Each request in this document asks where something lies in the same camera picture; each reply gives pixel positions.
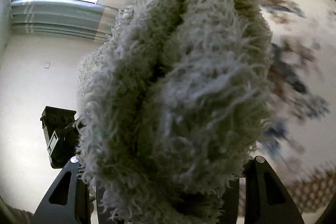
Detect grey fleece pants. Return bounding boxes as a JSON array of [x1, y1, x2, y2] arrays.
[[76, 0, 273, 224]]

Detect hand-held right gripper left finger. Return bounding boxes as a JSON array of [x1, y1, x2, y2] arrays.
[[31, 157, 91, 224]]

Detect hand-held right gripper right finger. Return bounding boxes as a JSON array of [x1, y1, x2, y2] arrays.
[[226, 156, 305, 224]]

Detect bed with floral sheet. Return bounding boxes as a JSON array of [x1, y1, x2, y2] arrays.
[[252, 0, 336, 214]]

